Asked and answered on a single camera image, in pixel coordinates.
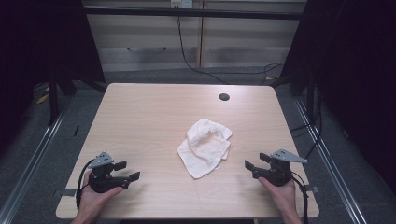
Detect white towel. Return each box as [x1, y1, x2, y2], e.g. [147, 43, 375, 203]
[177, 119, 233, 180]

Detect black horizontal frame bar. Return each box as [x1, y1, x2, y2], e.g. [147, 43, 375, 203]
[83, 7, 305, 21]

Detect dark curtain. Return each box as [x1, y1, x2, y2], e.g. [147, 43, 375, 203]
[279, 0, 396, 195]
[0, 0, 106, 157]

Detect black metal stand post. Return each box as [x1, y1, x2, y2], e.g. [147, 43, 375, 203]
[47, 73, 61, 126]

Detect metal floor rail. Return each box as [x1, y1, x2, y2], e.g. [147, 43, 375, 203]
[0, 98, 73, 224]
[293, 98, 370, 224]

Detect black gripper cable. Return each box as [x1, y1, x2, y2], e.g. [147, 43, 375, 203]
[290, 172, 310, 224]
[76, 159, 95, 211]

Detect yellow floor tape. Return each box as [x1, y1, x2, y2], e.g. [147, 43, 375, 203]
[35, 92, 50, 105]

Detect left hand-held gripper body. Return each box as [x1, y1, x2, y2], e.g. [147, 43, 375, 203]
[88, 151, 131, 194]

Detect person's left hand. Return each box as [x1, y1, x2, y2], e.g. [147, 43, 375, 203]
[74, 172, 124, 220]

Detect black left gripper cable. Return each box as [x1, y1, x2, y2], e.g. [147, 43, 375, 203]
[76, 159, 95, 211]

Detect black floor cables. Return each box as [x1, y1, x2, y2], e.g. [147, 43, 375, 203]
[289, 88, 324, 161]

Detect white wall power outlet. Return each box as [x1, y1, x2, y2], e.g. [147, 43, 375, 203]
[169, 0, 194, 9]

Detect long black wall cable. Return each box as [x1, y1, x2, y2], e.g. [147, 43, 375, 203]
[175, 15, 285, 86]

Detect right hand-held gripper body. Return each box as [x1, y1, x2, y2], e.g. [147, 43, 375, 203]
[252, 148, 309, 187]

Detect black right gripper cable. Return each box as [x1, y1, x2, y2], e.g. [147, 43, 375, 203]
[290, 172, 310, 224]

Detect person's right hand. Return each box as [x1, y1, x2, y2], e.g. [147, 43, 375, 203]
[257, 176, 299, 217]

